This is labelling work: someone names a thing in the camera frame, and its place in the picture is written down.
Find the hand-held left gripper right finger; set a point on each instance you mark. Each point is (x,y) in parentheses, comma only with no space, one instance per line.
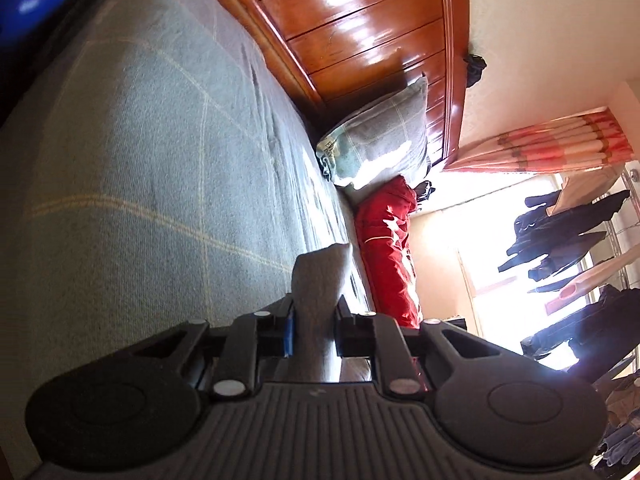
(344,322)

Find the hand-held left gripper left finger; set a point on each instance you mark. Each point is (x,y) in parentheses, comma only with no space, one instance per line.
(288,332)

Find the grey sweatpants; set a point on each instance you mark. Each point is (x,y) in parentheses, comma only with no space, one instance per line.
(317,300)

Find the dark clothes on line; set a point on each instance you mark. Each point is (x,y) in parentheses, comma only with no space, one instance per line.
(575,240)

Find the red quilt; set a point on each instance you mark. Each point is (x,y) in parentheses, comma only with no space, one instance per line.
(387,240)

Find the bay window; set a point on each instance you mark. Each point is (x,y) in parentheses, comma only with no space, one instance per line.
(500,285)

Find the grey plaid pillow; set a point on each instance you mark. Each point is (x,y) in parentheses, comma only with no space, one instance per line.
(380,125)

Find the bed with green plaid sheet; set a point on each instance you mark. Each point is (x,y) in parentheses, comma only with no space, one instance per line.
(125,160)

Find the beige hanging garment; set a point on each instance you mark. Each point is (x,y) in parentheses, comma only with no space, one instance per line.
(595,280)

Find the orange patterned curtain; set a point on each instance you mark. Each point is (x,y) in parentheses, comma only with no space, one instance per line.
(550,145)

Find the small dark cloth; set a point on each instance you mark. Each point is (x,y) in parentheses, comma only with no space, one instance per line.
(475,67)

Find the wooden headboard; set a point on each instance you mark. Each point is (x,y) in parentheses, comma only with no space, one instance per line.
(360,25)

